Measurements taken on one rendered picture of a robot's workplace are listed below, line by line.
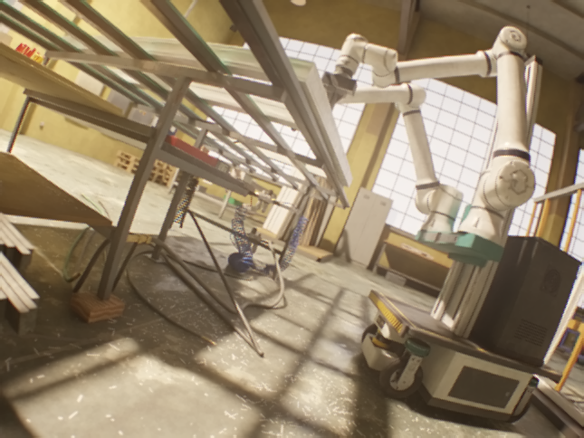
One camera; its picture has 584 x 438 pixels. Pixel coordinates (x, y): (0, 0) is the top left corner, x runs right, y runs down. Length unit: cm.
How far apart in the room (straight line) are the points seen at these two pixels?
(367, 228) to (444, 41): 673
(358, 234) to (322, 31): 686
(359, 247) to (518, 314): 721
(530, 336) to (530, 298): 18
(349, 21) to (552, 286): 1084
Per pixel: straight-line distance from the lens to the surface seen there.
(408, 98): 178
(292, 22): 1197
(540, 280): 153
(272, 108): 136
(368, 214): 849
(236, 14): 63
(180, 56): 112
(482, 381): 142
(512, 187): 115
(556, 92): 1227
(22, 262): 53
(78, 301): 106
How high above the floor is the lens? 52
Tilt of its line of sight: level
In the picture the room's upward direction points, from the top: 22 degrees clockwise
